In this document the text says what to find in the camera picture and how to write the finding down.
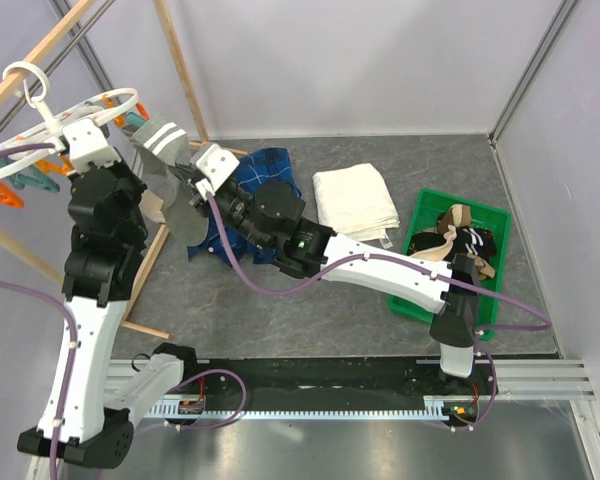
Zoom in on brown cream striped sock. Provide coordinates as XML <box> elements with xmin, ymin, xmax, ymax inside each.
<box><xmin>406</xmin><ymin>204</ymin><xmax>472</xmax><ymax>261</ymax></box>

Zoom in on black white striped sock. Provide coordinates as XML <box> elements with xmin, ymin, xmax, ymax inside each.
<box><xmin>407</xmin><ymin>231</ymin><xmax>447</xmax><ymax>256</ymax></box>

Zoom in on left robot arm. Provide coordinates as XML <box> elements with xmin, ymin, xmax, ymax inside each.
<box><xmin>17</xmin><ymin>162</ymin><xmax>200</xmax><ymax>469</ymax></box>

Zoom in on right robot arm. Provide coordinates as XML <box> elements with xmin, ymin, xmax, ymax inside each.
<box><xmin>177</xmin><ymin>166</ymin><xmax>479</xmax><ymax>394</ymax></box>

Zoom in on white round sock hanger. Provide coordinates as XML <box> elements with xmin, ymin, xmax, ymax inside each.
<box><xmin>0</xmin><ymin>61</ymin><xmax>139</xmax><ymax>180</ymax></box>

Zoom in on blue plaid shirt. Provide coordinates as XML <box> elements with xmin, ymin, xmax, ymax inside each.
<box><xmin>187</xmin><ymin>148</ymin><xmax>304</xmax><ymax>267</ymax></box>

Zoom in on white folded towel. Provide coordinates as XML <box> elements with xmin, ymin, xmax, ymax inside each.
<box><xmin>312</xmin><ymin>163</ymin><xmax>400</xmax><ymax>241</ymax></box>

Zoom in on grey white striped sock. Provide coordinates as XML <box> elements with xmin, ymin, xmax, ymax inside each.
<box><xmin>130</xmin><ymin>114</ymin><xmax>209</xmax><ymax>247</ymax></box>

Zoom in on green plastic tray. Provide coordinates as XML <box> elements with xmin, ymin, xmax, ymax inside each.
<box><xmin>388</xmin><ymin>189</ymin><xmax>512</xmax><ymax>327</ymax></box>

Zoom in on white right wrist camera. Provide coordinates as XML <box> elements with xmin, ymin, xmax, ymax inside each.
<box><xmin>190</xmin><ymin>143</ymin><xmax>240</xmax><ymax>199</ymax></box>

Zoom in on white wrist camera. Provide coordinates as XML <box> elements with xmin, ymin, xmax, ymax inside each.
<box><xmin>190</xmin><ymin>143</ymin><xmax>240</xmax><ymax>199</ymax></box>
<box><xmin>61</xmin><ymin>117</ymin><xmax>122</xmax><ymax>174</ymax></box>

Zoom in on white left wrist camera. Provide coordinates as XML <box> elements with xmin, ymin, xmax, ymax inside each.
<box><xmin>61</xmin><ymin>117</ymin><xmax>122</xmax><ymax>174</ymax></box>

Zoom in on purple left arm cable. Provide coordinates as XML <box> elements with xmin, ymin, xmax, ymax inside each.
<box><xmin>0</xmin><ymin>142</ymin><xmax>249</xmax><ymax>480</ymax></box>

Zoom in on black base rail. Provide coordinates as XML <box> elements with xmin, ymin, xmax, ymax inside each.
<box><xmin>172</xmin><ymin>356</ymin><xmax>493</xmax><ymax>412</ymax></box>

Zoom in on wooden drying rack frame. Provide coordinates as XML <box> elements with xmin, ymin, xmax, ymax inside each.
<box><xmin>0</xmin><ymin>0</ymin><xmax>249</xmax><ymax>341</ymax></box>

